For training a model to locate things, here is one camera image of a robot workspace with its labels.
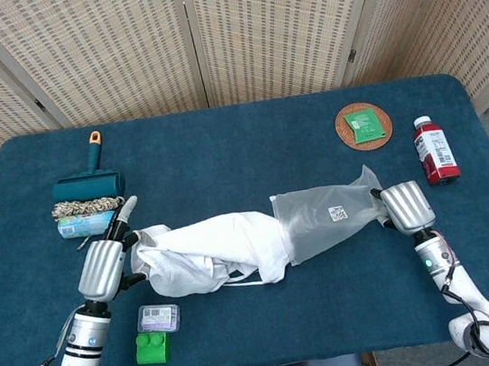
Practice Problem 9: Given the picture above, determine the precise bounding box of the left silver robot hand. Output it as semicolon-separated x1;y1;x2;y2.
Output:
67;194;161;306

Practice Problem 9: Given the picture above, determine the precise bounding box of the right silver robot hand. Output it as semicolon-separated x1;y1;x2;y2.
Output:
368;178;438;239

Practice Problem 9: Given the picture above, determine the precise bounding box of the translucent plastic bag QR label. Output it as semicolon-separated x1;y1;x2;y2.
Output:
267;162;394;269

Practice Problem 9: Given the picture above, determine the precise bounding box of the white cloth garment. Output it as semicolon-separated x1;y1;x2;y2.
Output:
125;205;297;305

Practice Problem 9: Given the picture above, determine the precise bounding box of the light blue beverage can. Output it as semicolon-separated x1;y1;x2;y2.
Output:
56;208;119;241

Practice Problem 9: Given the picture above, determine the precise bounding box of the clear box purple label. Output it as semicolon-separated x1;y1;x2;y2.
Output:
134;299;184;336

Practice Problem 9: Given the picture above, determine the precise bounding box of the teal lint roller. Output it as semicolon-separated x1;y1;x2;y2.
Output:
44;127;128;206

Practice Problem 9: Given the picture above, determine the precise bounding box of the green foil packet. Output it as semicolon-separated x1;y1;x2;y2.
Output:
342;105;389;146

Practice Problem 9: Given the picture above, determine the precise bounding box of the green toy building block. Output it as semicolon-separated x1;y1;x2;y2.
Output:
132;328;177;366

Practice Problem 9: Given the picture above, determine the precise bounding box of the round woven rattan coaster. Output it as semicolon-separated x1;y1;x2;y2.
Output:
332;97;396;153

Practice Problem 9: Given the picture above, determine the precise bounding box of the blue carpet table cover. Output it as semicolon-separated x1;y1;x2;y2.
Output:
0;68;489;366

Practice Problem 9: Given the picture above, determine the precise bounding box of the woven folding screen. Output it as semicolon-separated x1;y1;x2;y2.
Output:
0;0;489;291

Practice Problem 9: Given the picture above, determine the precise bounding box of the braided beige rope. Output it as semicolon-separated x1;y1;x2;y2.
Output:
50;192;132;254

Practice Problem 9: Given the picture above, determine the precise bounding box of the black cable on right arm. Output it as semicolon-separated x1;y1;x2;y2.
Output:
420;260;489;366

